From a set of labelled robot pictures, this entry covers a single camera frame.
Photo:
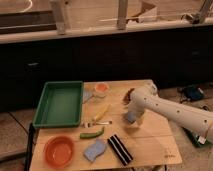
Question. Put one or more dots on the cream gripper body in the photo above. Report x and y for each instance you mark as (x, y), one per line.
(139, 118)

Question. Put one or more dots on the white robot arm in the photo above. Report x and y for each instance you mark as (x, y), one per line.
(194, 119)

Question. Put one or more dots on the black white striped eraser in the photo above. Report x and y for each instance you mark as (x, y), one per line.
(120, 150)

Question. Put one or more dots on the green plastic tray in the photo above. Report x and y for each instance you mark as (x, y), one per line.
(60, 105)

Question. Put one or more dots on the small orange-filled cup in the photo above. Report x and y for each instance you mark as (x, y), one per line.
(101, 89)

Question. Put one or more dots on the light blue sponge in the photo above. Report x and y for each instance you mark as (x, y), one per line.
(95, 150)

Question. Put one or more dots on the blue device on floor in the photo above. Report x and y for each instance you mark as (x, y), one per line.
(191, 93)

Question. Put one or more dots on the small brush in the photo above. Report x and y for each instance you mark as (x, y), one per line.
(90, 124)

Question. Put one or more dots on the grey cloth piece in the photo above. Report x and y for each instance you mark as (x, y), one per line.
(87, 95)

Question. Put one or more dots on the green bin with clutter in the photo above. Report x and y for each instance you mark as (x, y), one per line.
(196, 140)

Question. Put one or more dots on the orange plastic bowl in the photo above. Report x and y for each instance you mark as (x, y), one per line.
(58, 152)

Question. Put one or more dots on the black table leg bar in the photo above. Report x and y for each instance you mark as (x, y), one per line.
(30, 144)

